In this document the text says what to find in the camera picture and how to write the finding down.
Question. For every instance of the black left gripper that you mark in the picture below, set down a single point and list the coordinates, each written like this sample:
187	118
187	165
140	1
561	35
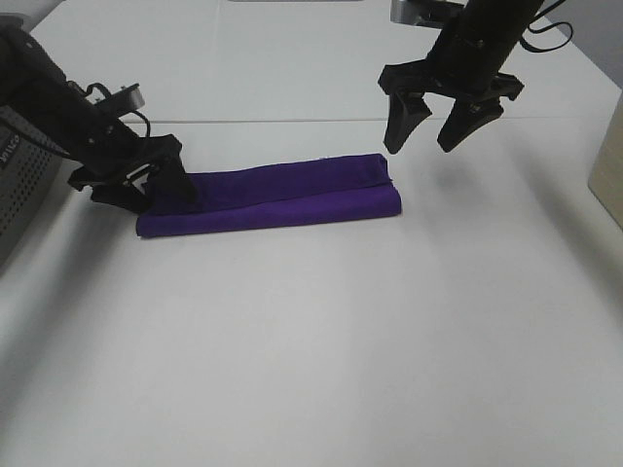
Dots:
109	152

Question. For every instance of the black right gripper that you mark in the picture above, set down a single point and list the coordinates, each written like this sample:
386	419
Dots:
464	63

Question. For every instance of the purple towel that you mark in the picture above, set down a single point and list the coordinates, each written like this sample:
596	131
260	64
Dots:
329	190

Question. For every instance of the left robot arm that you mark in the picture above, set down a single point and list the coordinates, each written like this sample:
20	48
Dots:
36	88

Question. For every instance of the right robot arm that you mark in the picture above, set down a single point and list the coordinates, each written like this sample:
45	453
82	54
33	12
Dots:
492	9

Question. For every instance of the grey perforated plastic basket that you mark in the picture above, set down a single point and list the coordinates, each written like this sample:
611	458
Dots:
27	172

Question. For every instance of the beige box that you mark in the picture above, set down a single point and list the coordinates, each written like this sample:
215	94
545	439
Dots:
605	181

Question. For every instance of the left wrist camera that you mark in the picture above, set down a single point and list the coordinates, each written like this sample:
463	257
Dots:
119	103

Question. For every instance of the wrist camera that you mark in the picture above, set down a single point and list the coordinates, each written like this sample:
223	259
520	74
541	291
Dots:
424	13
119	103

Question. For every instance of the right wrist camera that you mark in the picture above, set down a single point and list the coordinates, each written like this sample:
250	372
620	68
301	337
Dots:
424	13

